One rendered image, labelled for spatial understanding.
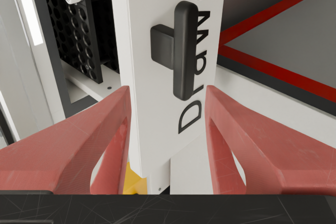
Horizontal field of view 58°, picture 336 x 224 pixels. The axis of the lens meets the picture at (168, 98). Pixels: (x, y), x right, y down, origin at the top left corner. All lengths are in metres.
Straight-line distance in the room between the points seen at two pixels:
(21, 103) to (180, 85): 0.20
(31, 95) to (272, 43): 0.35
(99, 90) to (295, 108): 0.23
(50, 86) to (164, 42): 0.19
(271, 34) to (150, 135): 0.32
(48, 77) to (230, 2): 0.35
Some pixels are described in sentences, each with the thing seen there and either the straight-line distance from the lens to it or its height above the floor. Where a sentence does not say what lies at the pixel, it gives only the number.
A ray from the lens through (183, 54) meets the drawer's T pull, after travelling 0.20.
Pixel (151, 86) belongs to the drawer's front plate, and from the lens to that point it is 0.25.
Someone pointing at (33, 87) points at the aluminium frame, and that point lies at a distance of 0.36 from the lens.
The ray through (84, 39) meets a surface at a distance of 0.33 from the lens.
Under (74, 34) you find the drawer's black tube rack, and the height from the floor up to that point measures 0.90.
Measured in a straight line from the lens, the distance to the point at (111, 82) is 0.40.
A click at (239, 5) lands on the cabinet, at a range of 0.61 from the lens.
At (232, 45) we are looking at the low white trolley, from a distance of 0.48.
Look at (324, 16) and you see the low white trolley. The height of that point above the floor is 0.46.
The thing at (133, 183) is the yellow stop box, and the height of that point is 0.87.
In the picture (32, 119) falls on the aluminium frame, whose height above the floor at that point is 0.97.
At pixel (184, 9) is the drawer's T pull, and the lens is 0.19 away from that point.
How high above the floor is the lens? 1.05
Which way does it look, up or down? 35 degrees down
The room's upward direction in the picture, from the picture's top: 122 degrees counter-clockwise
